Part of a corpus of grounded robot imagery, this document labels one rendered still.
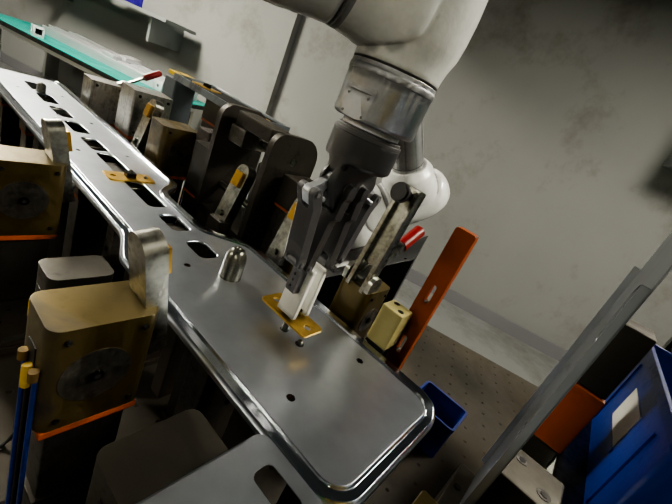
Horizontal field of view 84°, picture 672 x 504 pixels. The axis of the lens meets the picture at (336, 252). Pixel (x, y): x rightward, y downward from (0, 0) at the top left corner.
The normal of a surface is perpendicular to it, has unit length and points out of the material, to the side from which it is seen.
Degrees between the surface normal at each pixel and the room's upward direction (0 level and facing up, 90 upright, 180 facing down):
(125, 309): 0
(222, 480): 0
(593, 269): 90
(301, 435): 0
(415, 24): 102
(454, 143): 90
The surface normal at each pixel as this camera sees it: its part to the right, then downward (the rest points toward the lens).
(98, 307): 0.38, -0.85
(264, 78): -0.33, 0.23
